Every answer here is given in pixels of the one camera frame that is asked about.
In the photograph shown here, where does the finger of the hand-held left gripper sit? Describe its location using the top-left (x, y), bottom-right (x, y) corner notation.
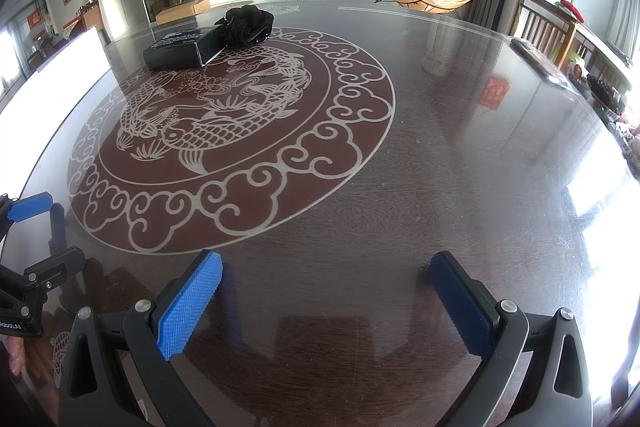
top-left (0, 192), bottom-right (56, 239)
top-left (0, 246), bottom-right (87, 293)

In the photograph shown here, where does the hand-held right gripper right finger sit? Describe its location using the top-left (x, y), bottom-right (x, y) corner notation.
top-left (430, 251), bottom-right (593, 427)

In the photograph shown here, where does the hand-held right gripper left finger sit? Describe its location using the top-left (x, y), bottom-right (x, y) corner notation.
top-left (59, 249), bottom-right (224, 427)

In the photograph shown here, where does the white storage box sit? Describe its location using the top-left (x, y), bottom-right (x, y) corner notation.
top-left (0, 26), bottom-right (112, 128)

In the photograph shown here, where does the black soap box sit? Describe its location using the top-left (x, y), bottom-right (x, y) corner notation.
top-left (142, 27), bottom-right (226, 71)

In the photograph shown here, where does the dark patterned glass desktop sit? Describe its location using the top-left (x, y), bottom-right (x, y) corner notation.
top-left (0, 0), bottom-right (640, 427)

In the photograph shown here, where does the person's left hand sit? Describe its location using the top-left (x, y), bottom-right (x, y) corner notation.
top-left (4, 336), bottom-right (29, 376)

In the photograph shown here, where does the cardboard box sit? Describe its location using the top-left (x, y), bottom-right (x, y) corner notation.
top-left (155, 0), bottom-right (211, 25)

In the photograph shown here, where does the black remote control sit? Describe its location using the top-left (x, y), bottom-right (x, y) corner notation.
top-left (510, 37), bottom-right (571, 88)

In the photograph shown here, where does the black velvet scrunchie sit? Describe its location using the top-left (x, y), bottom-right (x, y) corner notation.
top-left (214, 5), bottom-right (275, 48)

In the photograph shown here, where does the brown wooden chair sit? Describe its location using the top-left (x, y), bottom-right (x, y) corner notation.
top-left (512, 0), bottom-right (583, 68)

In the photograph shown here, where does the red cloth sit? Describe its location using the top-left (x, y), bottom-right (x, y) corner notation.
top-left (557, 0), bottom-right (583, 22)

